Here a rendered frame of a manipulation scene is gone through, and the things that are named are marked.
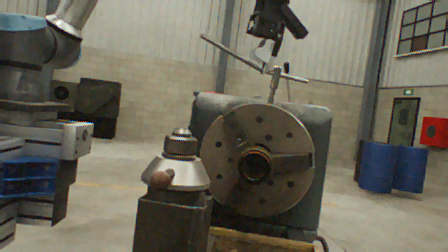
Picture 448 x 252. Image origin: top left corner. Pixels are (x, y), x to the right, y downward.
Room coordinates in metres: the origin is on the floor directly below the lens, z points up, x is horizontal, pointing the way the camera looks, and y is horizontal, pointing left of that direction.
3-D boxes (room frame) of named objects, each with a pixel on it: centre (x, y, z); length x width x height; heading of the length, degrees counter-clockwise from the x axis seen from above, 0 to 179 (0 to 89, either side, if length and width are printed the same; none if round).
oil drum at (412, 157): (7.36, -3.85, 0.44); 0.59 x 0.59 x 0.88
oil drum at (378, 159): (6.90, -3.02, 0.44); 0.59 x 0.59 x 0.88
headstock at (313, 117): (1.43, -0.14, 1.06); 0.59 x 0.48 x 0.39; 173
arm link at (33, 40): (0.99, 0.57, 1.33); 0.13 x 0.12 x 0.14; 170
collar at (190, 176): (0.41, 0.05, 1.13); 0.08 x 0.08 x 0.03
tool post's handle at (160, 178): (0.36, 0.05, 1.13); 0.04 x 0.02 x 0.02; 173
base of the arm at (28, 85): (0.98, 0.57, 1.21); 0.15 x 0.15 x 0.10
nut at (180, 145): (0.41, 0.05, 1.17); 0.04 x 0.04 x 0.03
